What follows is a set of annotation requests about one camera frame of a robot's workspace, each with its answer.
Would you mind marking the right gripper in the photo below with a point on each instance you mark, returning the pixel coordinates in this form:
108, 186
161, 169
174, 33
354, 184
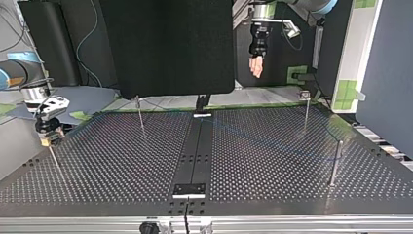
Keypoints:
48, 128

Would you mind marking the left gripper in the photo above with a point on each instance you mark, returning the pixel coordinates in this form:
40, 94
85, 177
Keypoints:
259, 40

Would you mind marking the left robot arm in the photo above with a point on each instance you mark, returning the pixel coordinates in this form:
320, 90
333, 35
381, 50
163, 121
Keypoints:
264, 9

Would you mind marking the connector holder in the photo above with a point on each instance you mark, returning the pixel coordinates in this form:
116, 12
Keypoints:
202, 103

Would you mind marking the black panel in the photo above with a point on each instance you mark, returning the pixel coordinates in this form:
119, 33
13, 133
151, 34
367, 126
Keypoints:
168, 45

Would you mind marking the black knob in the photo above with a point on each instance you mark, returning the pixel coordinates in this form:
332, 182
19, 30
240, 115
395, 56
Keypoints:
149, 228

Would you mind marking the metal post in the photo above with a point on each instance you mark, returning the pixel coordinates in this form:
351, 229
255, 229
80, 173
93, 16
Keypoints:
307, 110
140, 113
54, 157
336, 162

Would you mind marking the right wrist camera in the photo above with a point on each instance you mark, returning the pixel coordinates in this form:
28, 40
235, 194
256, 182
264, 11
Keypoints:
53, 105

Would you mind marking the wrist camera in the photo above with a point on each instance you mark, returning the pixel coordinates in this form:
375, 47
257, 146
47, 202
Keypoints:
292, 31
53, 105

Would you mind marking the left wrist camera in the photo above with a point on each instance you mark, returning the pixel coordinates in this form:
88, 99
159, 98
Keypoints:
292, 31

